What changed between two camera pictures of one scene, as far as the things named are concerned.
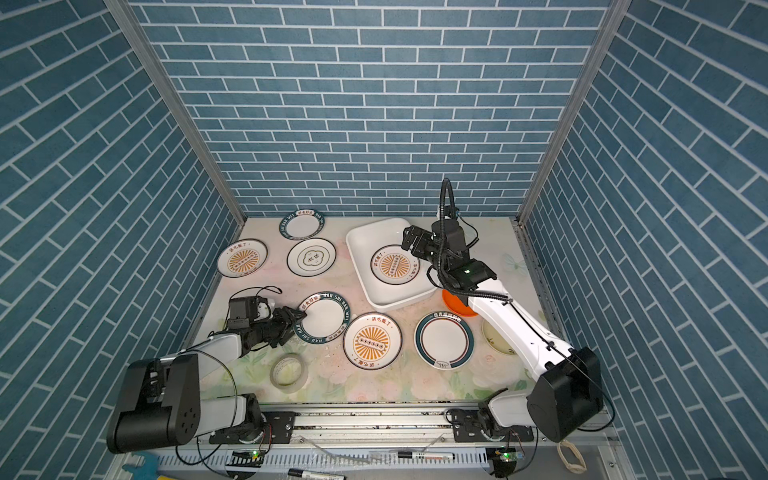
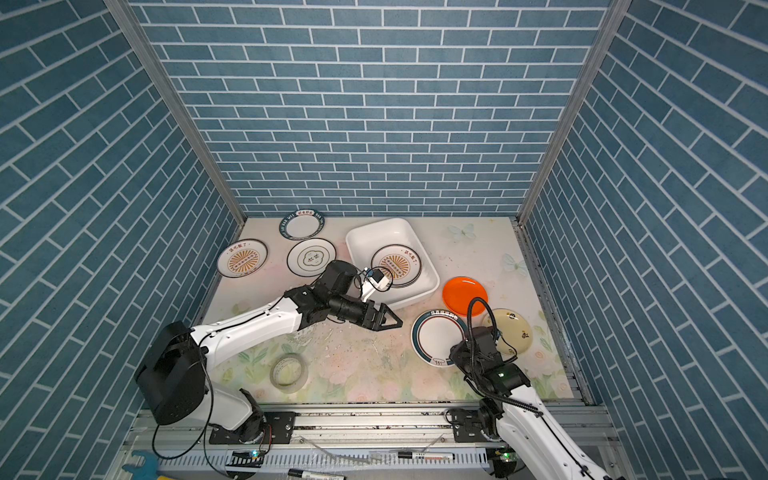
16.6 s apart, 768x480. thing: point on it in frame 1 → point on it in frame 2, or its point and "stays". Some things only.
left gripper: x=286 y=322 → x=375 y=324
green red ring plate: x=444 y=340 stays
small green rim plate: x=302 y=225 stays
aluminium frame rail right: x=614 y=17 stays
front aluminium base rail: x=393 y=444 stays
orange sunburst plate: x=372 y=340 → x=403 y=261
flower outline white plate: x=311 y=257 stays
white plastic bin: x=388 y=274 stays
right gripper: x=418 y=250 → x=458 y=362
